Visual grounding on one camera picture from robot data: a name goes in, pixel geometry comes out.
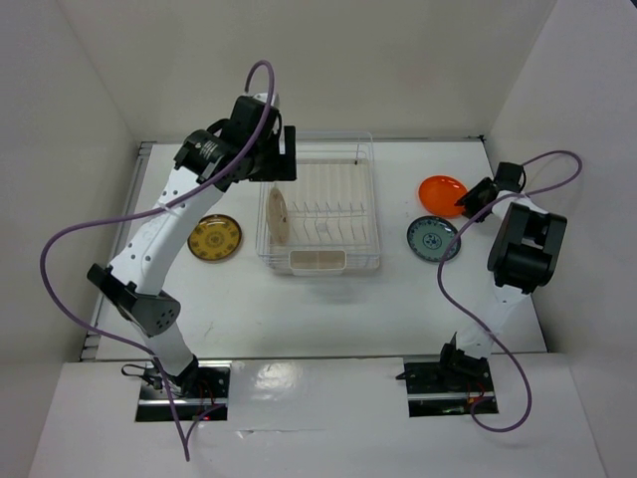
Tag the yellow patterned plate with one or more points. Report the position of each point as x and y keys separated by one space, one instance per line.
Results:
x=215 y=238

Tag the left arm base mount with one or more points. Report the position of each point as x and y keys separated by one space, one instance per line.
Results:
x=207 y=394

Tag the beige cutlery holder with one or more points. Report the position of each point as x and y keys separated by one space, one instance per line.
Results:
x=317 y=262

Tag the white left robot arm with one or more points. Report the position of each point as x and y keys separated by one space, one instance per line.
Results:
x=133 y=280

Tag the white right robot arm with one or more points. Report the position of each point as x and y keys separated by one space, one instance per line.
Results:
x=523 y=258

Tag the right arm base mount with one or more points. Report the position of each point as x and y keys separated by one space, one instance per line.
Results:
x=433 y=391

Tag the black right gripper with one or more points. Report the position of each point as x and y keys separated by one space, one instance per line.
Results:
x=469 y=199

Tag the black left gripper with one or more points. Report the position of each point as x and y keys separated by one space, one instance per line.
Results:
x=286 y=161

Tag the cream patterned plate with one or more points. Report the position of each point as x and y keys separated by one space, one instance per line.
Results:
x=277 y=217

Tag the blue patterned plate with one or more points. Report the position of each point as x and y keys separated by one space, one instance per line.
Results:
x=428 y=237

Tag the white wire dish rack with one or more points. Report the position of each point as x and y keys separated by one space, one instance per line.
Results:
x=331 y=205

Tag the orange plate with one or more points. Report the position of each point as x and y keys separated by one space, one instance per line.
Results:
x=439 y=195

